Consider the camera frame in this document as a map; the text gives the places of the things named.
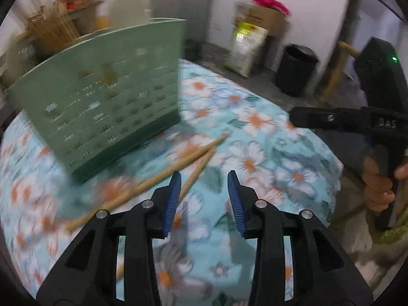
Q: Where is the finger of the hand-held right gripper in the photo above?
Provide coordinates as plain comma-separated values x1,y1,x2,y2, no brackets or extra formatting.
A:
289,106,373,132

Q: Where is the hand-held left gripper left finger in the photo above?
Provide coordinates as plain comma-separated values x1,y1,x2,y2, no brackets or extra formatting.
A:
36,171,182,306

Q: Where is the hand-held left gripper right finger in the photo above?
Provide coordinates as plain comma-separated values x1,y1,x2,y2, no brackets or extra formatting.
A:
227,170,373,306

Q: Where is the wooden chopstick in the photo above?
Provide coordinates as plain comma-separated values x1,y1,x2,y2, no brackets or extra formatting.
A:
115,148,215,279
65,135,229,232

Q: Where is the green perforated utensil holder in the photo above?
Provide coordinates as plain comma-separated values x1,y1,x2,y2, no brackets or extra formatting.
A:
6,18,188,184

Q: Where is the person's right hand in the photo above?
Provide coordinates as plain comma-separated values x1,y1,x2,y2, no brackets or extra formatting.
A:
363,158,408,212

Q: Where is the black trash bin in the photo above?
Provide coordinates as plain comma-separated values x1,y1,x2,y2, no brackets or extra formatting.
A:
275,45,319,98

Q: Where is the blue floral blanket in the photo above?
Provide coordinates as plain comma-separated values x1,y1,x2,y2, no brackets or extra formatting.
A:
0,59,345,306

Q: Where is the yellow-green sack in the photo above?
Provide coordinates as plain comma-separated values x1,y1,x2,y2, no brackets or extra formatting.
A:
223,19,270,78

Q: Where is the cardboard box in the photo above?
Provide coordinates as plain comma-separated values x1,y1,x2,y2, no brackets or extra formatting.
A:
234,2,287,39

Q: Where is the pink plastic bag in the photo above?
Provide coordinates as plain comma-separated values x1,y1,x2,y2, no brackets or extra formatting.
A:
249,0,292,16

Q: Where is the grey refrigerator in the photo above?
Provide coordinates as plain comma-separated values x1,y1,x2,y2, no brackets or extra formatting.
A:
151,0,217,58

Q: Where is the long grey-legged table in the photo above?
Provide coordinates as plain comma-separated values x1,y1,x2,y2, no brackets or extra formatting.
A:
14,0,106,52

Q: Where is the wooden post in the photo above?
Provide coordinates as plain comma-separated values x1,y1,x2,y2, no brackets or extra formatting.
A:
320,41,361,103

